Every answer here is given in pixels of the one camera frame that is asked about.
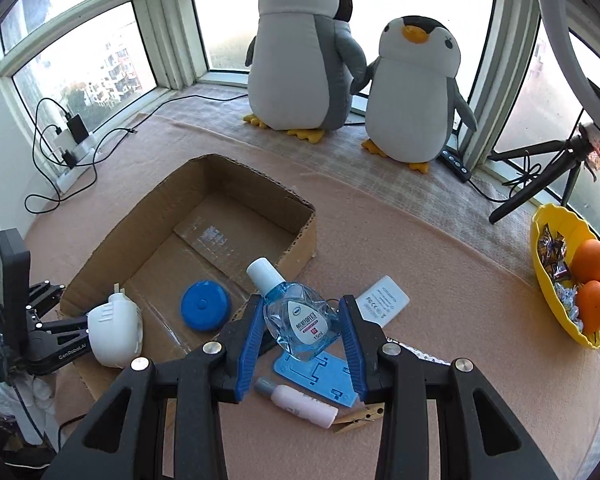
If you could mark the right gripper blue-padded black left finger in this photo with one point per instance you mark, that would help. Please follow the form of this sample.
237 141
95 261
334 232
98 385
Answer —
121 436

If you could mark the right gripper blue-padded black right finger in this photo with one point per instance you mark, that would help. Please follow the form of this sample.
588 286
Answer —
480 437

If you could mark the wooden clothespin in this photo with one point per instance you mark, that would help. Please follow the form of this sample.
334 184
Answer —
358 418

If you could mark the blue phone stand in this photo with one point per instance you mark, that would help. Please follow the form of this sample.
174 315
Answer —
326 375

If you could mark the blue round tape measure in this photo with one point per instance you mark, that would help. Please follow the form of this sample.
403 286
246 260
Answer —
205 306

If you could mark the pink lotion bottle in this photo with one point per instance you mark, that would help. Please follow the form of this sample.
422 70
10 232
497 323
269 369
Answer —
296 403

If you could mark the clear blue liquid bottle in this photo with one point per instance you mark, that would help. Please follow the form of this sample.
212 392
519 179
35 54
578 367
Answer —
298 318

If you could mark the white round device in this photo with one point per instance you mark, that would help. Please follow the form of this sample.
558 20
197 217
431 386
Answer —
115 330

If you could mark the white charger block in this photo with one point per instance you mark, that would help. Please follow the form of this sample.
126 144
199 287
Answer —
382 302

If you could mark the brown cardboard box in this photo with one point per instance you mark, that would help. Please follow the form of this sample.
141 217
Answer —
208 220

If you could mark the blue wrapped candies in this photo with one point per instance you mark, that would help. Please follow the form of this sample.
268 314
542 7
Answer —
567 296

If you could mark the dark chocolate bar wrappers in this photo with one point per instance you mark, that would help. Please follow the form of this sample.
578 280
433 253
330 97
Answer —
552 251

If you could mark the left rear orange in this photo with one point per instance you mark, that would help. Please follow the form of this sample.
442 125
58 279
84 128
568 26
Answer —
585 264

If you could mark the yellow leaf-shaped fruit tray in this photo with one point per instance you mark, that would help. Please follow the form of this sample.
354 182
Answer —
575 230

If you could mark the white power strip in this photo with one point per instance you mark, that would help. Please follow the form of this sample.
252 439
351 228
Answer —
75 157

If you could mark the black power adapter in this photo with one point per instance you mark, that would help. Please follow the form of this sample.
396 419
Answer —
77 129

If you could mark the small grey penguin plush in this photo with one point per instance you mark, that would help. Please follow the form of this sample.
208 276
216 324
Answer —
414 96

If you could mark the black tripod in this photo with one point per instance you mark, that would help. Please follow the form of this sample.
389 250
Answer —
571 156

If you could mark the large grey penguin plush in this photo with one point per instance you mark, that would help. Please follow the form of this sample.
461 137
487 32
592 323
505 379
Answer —
303 65

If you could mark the white ring light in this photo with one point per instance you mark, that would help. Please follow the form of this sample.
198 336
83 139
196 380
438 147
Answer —
554 17

